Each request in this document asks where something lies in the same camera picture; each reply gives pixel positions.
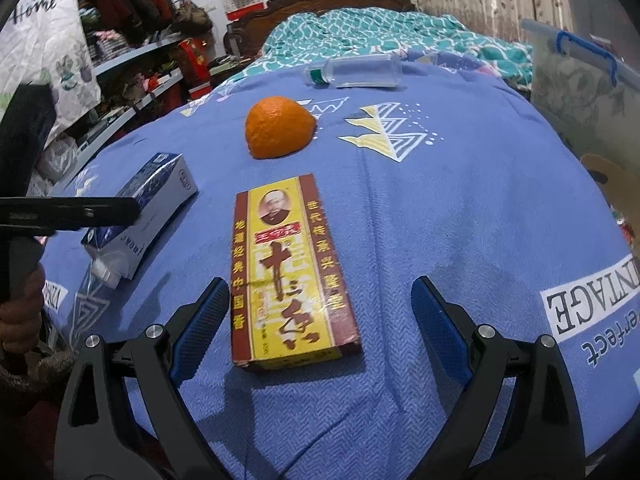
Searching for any carved wooden headboard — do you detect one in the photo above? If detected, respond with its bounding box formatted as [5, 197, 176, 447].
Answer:
[224, 0, 416, 56]

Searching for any white plant print cloth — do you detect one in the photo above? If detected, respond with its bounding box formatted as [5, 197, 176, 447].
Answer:
[1, 0, 101, 143]

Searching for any metal storage shelf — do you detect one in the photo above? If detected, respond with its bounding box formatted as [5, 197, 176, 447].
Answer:
[29, 32, 184, 196]

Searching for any clear plastic bottle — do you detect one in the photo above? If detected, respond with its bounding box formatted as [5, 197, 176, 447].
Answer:
[303, 53, 402, 89]

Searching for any left hand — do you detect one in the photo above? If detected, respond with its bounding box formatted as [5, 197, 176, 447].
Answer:
[0, 263, 46, 354]

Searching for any dark blue milk carton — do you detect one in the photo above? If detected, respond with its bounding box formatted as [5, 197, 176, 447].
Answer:
[81, 153, 198, 288]

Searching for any clear storage box blue handle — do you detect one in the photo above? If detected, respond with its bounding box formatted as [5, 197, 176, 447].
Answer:
[521, 18, 639, 170]

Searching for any yellow red spice box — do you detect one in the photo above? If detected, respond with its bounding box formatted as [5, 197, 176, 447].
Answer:
[230, 174, 361, 372]

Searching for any orange fruit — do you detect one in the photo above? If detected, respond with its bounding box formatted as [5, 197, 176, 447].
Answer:
[245, 96, 317, 159]

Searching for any teal patterned quilt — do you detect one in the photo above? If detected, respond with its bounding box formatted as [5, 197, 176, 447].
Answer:
[231, 6, 533, 90]

